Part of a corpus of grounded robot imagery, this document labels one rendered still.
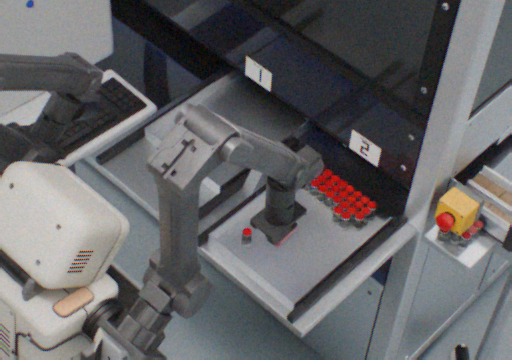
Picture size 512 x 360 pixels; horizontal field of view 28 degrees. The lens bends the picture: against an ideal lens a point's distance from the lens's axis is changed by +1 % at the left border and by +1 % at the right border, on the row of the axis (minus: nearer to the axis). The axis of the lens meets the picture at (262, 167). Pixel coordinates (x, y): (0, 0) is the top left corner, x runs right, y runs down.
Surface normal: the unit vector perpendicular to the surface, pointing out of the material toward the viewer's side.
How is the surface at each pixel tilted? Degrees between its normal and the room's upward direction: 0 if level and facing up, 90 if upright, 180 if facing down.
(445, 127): 90
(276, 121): 0
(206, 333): 0
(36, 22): 90
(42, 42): 90
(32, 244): 47
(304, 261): 0
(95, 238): 90
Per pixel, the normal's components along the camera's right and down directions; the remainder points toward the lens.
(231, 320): 0.06, -0.66
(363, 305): -0.69, 0.51
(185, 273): 0.72, 0.48
